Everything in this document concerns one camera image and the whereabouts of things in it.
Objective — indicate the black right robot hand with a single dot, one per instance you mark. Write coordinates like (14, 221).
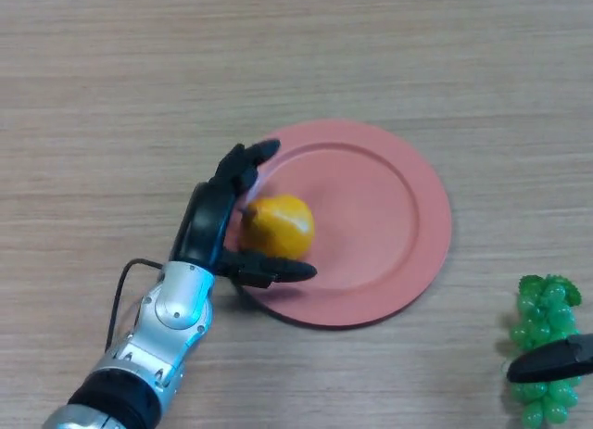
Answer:
(546, 362)

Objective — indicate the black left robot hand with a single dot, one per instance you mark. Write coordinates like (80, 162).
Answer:
(206, 225)

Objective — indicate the yellow pear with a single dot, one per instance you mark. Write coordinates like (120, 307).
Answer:
(282, 225)

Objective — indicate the pink round plate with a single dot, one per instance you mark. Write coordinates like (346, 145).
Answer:
(370, 225)

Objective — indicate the green grape bunch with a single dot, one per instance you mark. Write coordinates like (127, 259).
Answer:
(546, 318)

